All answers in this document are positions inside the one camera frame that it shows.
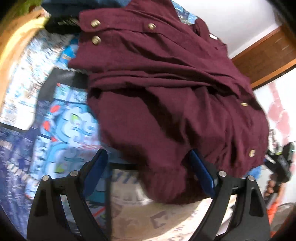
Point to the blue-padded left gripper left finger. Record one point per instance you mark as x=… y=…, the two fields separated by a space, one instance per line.
x=93 y=176

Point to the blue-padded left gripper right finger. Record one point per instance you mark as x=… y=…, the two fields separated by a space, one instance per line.
x=205 y=172

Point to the maroon button-up shirt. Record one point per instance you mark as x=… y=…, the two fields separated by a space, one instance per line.
x=160 y=88

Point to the person's right hand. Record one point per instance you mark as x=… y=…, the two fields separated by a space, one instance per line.
x=271 y=184

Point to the blue patchwork bedspread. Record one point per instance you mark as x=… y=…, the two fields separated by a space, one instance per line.
x=47 y=128

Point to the brown wooden door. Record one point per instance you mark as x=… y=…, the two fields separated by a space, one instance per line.
x=269 y=58

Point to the navy folded garment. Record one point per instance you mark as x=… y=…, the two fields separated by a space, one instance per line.
x=64 y=13

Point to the wooden lap desk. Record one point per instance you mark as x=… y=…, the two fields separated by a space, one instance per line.
x=15 y=35

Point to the pink heart wall decal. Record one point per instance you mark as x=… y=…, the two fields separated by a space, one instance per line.
x=278 y=114

